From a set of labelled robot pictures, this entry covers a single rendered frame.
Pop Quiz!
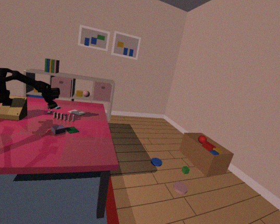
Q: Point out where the green rectangular block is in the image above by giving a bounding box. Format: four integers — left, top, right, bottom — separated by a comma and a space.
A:
66, 126, 79, 134

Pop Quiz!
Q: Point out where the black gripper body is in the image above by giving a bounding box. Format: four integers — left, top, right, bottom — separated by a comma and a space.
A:
42, 95, 58, 110

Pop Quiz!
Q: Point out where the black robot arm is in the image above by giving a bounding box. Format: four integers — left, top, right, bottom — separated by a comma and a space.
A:
0, 68, 60, 106

